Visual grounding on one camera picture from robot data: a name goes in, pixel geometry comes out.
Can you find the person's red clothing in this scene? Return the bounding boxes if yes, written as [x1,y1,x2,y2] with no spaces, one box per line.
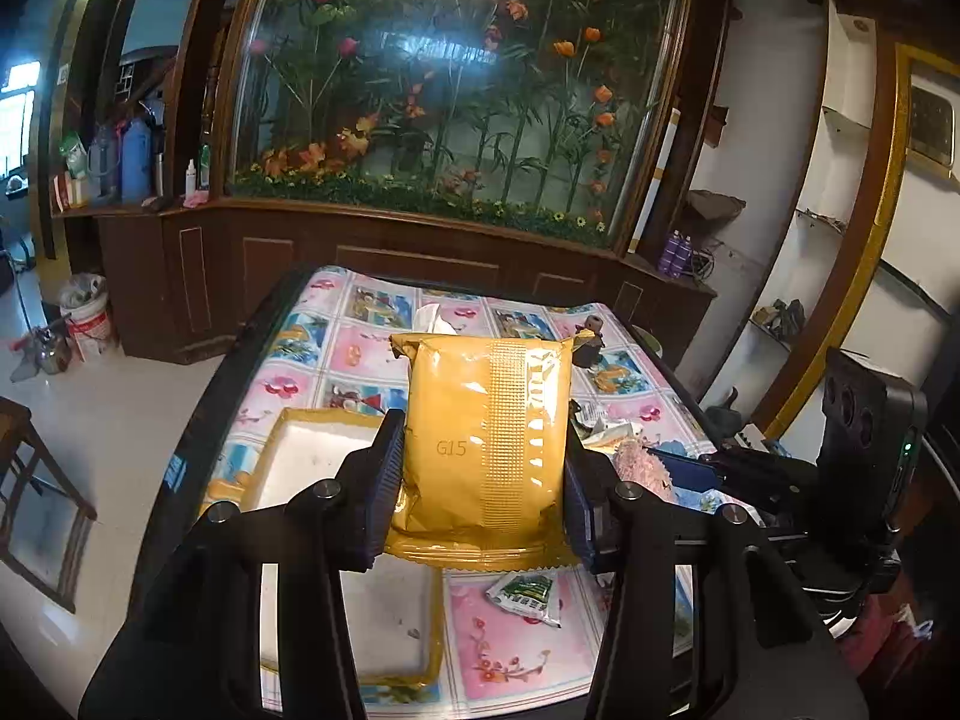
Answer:
[836,585,946,691]

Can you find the wooden stool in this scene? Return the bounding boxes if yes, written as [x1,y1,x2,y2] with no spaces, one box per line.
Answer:
[0,394,98,612]

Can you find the pink fluffy cloth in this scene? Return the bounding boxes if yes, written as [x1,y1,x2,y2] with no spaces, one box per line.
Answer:
[611,439,676,500]

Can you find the green foil sachet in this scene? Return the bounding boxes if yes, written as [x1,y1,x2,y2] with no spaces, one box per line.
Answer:
[486,568,563,629]

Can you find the metal kettle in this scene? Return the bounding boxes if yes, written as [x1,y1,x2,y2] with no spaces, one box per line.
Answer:
[22,322,76,376]

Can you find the clear water bottle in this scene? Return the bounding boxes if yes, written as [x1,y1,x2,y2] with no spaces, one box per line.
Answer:
[90,127,121,200]

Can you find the printed plastic tablecloth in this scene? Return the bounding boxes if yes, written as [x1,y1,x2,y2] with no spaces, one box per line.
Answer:
[202,270,758,713]

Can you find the white tray with gold rim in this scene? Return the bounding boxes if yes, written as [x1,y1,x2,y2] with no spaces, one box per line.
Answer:
[202,406,445,691]

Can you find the white printed sachet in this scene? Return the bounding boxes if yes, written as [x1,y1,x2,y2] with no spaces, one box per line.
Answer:
[574,401,646,447]

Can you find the green packet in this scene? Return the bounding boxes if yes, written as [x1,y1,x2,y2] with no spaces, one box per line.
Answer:
[60,133,89,181]

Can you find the gold foil packet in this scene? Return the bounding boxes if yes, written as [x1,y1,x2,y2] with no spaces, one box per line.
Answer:
[386,304,593,571]

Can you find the white curved shelf unit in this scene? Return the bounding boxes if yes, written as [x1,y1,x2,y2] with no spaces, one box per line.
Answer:
[742,0,901,391]

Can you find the white plastic bucket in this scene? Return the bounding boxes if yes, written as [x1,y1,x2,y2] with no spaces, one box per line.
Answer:
[64,274,119,361]

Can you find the glass display with artificial flowers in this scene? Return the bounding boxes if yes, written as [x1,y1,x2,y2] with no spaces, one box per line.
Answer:
[225,0,691,252]

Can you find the white paper roll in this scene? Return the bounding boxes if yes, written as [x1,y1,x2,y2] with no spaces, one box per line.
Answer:
[628,109,682,252]

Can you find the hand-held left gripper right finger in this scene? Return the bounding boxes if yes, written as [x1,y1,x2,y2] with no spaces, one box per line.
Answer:
[562,431,871,720]

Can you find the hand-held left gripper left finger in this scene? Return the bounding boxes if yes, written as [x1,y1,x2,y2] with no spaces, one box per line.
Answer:
[79,409,410,720]

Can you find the dark wooden cabinet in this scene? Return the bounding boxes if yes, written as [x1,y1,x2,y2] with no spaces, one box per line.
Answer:
[52,195,717,368]

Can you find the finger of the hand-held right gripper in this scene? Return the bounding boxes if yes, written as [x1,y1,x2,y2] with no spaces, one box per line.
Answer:
[649,446,755,502]

